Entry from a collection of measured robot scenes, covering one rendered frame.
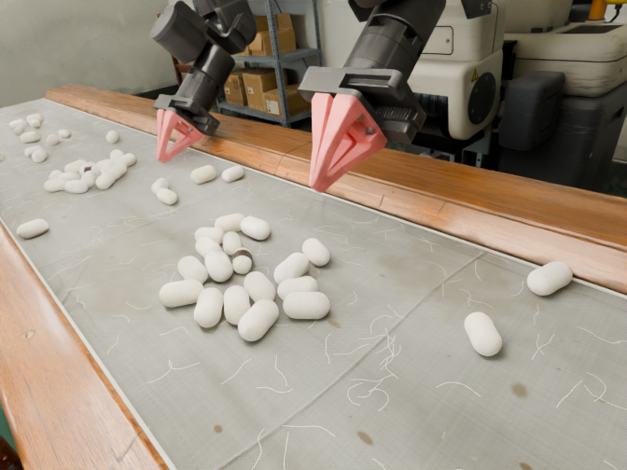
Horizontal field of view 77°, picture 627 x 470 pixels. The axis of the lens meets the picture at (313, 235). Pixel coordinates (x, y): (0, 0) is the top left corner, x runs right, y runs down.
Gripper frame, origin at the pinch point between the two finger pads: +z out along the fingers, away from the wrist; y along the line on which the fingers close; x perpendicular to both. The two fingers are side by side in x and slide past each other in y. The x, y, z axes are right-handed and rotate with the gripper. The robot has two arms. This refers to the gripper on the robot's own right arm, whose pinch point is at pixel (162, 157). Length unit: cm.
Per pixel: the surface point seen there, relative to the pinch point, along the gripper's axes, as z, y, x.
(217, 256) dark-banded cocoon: 8.6, 32.7, -7.7
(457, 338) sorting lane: 6, 53, -2
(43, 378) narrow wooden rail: 20.1, 35.0, -17.8
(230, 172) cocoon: -1.4, 15.9, 1.5
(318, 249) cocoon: 3.9, 39.3, -3.2
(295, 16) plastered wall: -169, -194, 138
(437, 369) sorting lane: 8, 53, -4
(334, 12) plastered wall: -166, -149, 135
